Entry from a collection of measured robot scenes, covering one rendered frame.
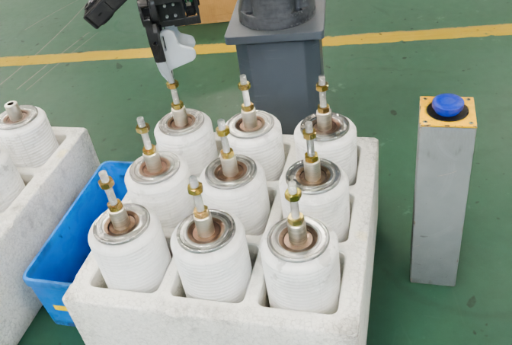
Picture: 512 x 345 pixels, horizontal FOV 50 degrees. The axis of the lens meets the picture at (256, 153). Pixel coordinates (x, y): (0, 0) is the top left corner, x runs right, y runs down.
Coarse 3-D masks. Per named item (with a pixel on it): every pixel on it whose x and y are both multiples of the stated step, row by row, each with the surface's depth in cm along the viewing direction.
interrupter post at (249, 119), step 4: (244, 112) 86; (248, 112) 85; (252, 112) 85; (244, 116) 86; (248, 116) 86; (252, 116) 86; (244, 120) 87; (248, 120) 86; (252, 120) 86; (256, 120) 87; (244, 124) 87; (248, 124) 87; (252, 124) 87; (256, 124) 87; (248, 128) 87; (252, 128) 87
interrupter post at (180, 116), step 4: (172, 108) 89; (184, 108) 89; (172, 112) 89; (176, 112) 88; (180, 112) 88; (184, 112) 89; (176, 116) 89; (180, 116) 89; (184, 116) 89; (176, 120) 90; (180, 120) 89; (184, 120) 90; (176, 124) 90; (180, 124) 90; (184, 124) 90
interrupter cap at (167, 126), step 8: (192, 112) 93; (200, 112) 92; (160, 120) 92; (168, 120) 92; (192, 120) 91; (200, 120) 90; (160, 128) 90; (168, 128) 90; (176, 128) 90; (184, 128) 89; (192, 128) 89
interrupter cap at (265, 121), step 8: (256, 112) 90; (264, 112) 90; (232, 120) 89; (240, 120) 89; (264, 120) 88; (272, 120) 87; (232, 128) 87; (240, 128) 88; (256, 128) 87; (264, 128) 86; (240, 136) 85; (248, 136) 85; (256, 136) 85
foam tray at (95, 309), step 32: (288, 160) 91; (352, 192) 83; (352, 224) 78; (256, 256) 78; (352, 256) 73; (96, 288) 74; (160, 288) 73; (256, 288) 71; (352, 288) 69; (96, 320) 75; (128, 320) 73; (160, 320) 71; (192, 320) 69; (224, 320) 68; (256, 320) 67; (288, 320) 66; (320, 320) 66; (352, 320) 65
